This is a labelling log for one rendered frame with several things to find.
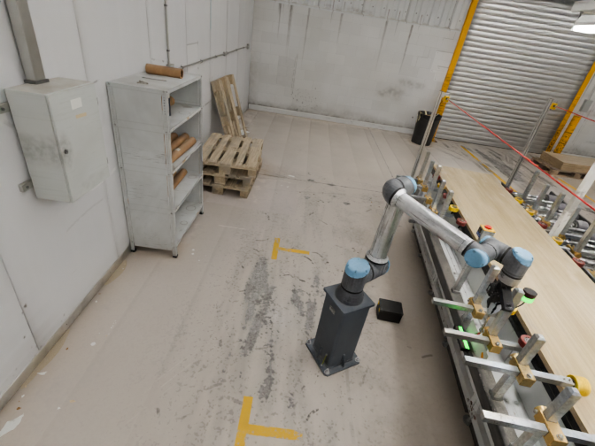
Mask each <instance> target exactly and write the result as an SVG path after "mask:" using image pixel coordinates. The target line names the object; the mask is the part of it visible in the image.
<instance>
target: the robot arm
mask: <svg viewBox="0 0 595 446"><path fill-rule="evenodd" d="M416 189H417V185H416V182H415V180H414V179H413V178H412V177H410V176H401V177H397V178H394V179H390V180H388V181H386V182H385V183H384V185H383V187H382V195H383V198H384V200H385V201H386V203H387V204H386V206H385V208H384V211H383V214H382V218H381V221H380V224H379V227H378V228H377V231H376V234H375V238H374V241H373V244H372V247H371V249H370V250H368V251H367V252H366V255H365V257H364V258H362V259H360V258H351V259H349V260H348V262H347V264H346V266H345V269H344V275H343V278H342V281H341V283H340V285H339V286H338V287H337V288H336V298H337V299H338V300H339V301H340V302H341V303H343V304H346V305H350V306H356V305H359V304H361V303H362V302H363V299H364V293H363V288H364V286H365V284H366V283H367V282H370V281H372V280H374V279H376V278H378V277H380V276H382V275H384V274H386V273H387V272H388V271H389V269H390V261H389V258H388V256H387V254H388V251H389V249H390V245H391V243H392V240H393V238H394V235H395V233H396V231H397V228H398V224H399V221H400V220H401V217H402V215H403V212H404V213H406V214H407V215H408V216H410V217H411V218H412V219H414V220H415V221H417V222H418V223H420V224H421V225H422V226H424V227H425V228H427V229H428V230H429V231H430V232H431V233H432V234H434V235H436V236H437V237H438V238H440V239H441V240H442V241H444V242H445V243H447V244H448V245H449V246H451V247H452V248H453V249H455V250H456V251H458V252H459V253H460V255H461V256H463V257H464V259H465V261H466V263H467V264H468V265H469V266H471V267H474V268H480V267H483V266H486V265H488V264H489V263H490V262H491V261H492V260H495V261H497V262H499V263H500V264H501V265H503V267H502V269H501V271H500V273H499V274H498V281H497V283H495V282H494V283H490V285H489V286H488V288H489V287H490V289H489V290H488V288H487V289H486V291H487V294H488V296H489V298H488V299H487V300H486V301H485V303H486V311H487V313H488V315H489V314H490V315H491V314H494V313H496V312H498V311H501V310H502V311H509V312H511V311H514V302H513V296H512V290H511V288H513V287H517V286H518V285H519V283H520V282H521V280H522V278H523V276H524V274H525V273H526V272H527V271H528V269H529V267H530V266H531V264H532V262H533V260H534V258H533V256H532V254H531V253H530V252H528V251H527V250H525V249H523V248H520V247H514V248H512V247H510V246H508V245H506V244H504V243H503V242H501V241H499V240H497V239H496V238H494V237H491V236H489V235H487V236H485V237H484V238H483V239H482V240H481V241H480V242H479V243H478V242H476V241H475V240H473V239H471V238H470V237H468V236H467V235H465V234H463V233H462V232H461V231H460V230H459V229H457V228H456V227H454V226H452V225H451V224H450V223H448V222H447V221H445V220H444V219H442V218H440V217H439V216H438V215H436V214H435V213H434V212H432V211H431V210H429V209H428V208H427V207H425V206H424V205H422V204H420V203H419V202H417V201H416V200H415V199H413V198H412V197H410V195H412V194H413V193H414V192H415V191H416ZM494 284H495V285H494Z"/></svg>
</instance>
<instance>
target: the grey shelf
mask: <svg viewBox="0 0 595 446"><path fill-rule="evenodd" d="M142 77H146V78H151V79H146V78H142ZM152 79H156V80H152ZM158 80H163V81H158ZM197 80H198V83H197ZM138 81H145V82H148V83H149V84H140V83H137V82H138ZM106 86H107V91H108V97H109V104H110V109H111V115H112V126H113V132H114V139H115V145H116V151H117V157H118V163H119V169H120V180H121V187H122V192H123V198H124V205H125V210H126V216H127V227H128V233H129V240H130V246H131V252H136V248H135V246H142V247H148V248H154V249H161V250H172V249H173V258H177V257H178V251H177V246H178V244H179V242H180V241H181V238H182V236H183V235H184V234H185V232H186V231H187V230H188V229H189V227H190V225H191V224H192V222H193V221H194V219H195V217H196V216H197V215H198V213H199V214H202V215H203V214H204V206H203V112H202V109H203V108H202V75H200V74H194V73H183V78H182V79H179V78H174V77H167V76H162V75H156V74H150V73H146V71H144V72H141V73H135V74H132V75H129V76H126V77H122V78H118V79H116V80H112V81H107V82H106ZM168 94H169V96H171V97H173V98H174V105H172V106H171V116H169V103H168ZM161 97H162V104H161ZM200 99H201V100H200ZM164 100H165V101H164ZM200 101H201V102H200ZM200 105H201V106H200ZM162 109H163V111H162ZM198 112H199V140H198ZM200 113H201V114H200ZM200 115H201V116H200ZM200 121H201V122H200ZM200 123H201V124H200ZM200 125H201V126H200ZM171 133H177V134H178V137H179V136H180V135H182V134H183V133H187V134H188V135H189V138H190V137H194V138H196V140H197V142H196V143H195V144H194V145H193V146H192V147H191V148H190V149H188V150H187V151H186V152H185V153H184V154H183V155H181V156H180V157H179V158H178V159H177V160H175V161H174V162H173V163H172V148H171ZM200 133H201V134H200ZM164 135H165V141H164ZM200 136H201V137H200ZM200 138H201V139H200ZM200 140H201V141H200ZM165 147H166V154H165ZM167 154H168V155H167ZM182 168H184V169H186V170H187V174H186V175H185V177H184V178H183V179H182V181H181V182H180V183H179V184H178V186H177V187H176V188H175V189H174V178H173V174H174V173H175V172H177V173H178V172H179V171H180V170H181V169H182ZM199 172H200V173H199ZM166 176H167V179H166ZM201 178H202V179H201ZM169 179H170V180H169ZM199 181H200V197H199ZM201 184H202V185H201ZM167 185H168V192H167ZM169 185H170V186H169ZM201 186H202V187H201ZM201 190H202V191H201ZM170 191H171V192H170ZM201 192H202V193H201ZM201 201H202V202H201ZM201 210H202V211H201ZM199 211H200V212H199Z"/></svg>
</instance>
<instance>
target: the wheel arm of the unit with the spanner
mask: <svg viewBox="0 0 595 446"><path fill-rule="evenodd" d="M442 332H443V335H444V336H448V337H452V338H456V339H461V340H465V341H469V342H477V343H481V344H485V345H488V344H489V342H490V340H489V337H487V336H482V335H479V334H470V333H466V332H462V331H458V330H453V329H450V328H444V329H443V331H442ZM500 342H501V344H502V346H503V349H506V350H514V351H518V352H521V350H522V347H521V346H520V345H519V343H516V342H508V341H504V340H500Z"/></svg>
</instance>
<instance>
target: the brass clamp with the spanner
mask: <svg viewBox="0 0 595 446"><path fill-rule="evenodd" d="M488 329H489V327H484V333H483V336H487V337H489V340H490V342H489V344H488V345H487V348H488V350H489V352H492V353H497V354H499V353H500V351H502V349H503V346H502V344H501V342H500V340H499V338H498V336H495V335H490V333H489V331H488ZM495 342H499V343H500V345H499V346H497V345H496V344H495Z"/></svg>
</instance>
